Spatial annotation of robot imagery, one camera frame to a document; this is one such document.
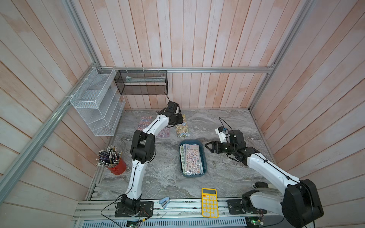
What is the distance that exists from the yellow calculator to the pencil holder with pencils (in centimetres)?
51

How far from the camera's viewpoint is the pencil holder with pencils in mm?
738

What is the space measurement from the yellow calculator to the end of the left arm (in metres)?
0.44

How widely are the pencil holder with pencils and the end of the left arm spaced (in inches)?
13.3

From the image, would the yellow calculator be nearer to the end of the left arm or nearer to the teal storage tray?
the teal storage tray

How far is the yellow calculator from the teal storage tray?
10 cm

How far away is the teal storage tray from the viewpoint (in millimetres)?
852

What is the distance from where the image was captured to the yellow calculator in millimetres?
728

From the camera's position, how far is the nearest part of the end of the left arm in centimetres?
78

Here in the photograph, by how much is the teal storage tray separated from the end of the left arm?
159 millimetres

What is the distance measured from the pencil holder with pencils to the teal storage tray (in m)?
0.37
